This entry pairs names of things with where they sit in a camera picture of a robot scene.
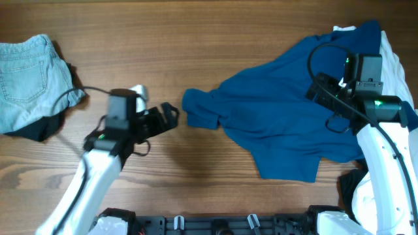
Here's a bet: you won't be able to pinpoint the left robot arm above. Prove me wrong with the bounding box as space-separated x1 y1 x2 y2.
36 85 180 234

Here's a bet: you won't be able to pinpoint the white garment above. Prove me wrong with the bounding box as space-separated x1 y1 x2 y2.
340 32 417 234

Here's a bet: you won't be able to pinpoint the black garment under denim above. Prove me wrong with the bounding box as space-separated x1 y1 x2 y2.
3 61 78 142

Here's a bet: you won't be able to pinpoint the black garment at right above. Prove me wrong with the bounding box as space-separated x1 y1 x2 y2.
337 159 368 219

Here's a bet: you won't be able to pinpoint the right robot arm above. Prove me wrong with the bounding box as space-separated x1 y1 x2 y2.
307 54 417 234

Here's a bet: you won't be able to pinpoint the black cable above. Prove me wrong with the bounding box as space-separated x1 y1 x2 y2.
52 86 112 157
306 42 418 226

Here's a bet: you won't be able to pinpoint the blue t-shirt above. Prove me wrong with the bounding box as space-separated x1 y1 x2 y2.
181 19 418 183

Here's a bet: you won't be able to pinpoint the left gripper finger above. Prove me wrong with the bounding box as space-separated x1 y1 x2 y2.
146 107 164 123
161 102 180 130

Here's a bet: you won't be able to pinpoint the left black cable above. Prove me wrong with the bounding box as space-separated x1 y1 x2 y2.
52 86 112 157

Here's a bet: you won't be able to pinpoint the right black cable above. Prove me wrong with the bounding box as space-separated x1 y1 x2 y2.
306 42 418 226

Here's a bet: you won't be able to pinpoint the light blue denim shorts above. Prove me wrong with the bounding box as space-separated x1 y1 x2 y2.
1 34 85 134

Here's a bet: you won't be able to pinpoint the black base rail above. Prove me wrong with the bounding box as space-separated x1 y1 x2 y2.
91 213 314 235

